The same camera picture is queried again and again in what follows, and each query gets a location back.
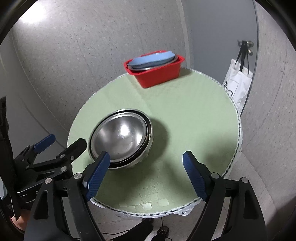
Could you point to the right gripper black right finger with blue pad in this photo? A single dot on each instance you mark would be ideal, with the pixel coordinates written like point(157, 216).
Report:
point(211, 187)

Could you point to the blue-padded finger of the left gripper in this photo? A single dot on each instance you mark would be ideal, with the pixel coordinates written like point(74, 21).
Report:
point(29, 153)

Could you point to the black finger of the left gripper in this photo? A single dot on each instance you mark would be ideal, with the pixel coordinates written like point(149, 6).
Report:
point(66, 157)

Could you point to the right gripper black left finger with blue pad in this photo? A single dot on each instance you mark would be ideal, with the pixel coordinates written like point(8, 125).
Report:
point(81, 187)

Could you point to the large steel bowl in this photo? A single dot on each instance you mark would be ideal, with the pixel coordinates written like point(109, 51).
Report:
point(121, 136)

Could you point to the blue plastic plate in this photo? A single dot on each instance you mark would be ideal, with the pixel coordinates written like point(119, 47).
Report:
point(152, 60)

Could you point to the person's left hand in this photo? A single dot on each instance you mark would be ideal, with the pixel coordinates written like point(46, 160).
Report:
point(22, 221)

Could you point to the green checkered tablecloth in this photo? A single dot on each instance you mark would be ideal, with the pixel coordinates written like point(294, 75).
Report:
point(190, 113)

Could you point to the white tote bag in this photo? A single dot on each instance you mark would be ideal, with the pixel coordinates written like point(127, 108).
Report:
point(238, 78)

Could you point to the red plastic bin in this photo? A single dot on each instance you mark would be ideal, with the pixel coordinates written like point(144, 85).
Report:
point(159, 75)

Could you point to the steel bowl in bin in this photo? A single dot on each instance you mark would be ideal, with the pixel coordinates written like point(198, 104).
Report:
point(149, 68)

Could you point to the door handle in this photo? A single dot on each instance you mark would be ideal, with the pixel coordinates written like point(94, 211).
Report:
point(250, 45)

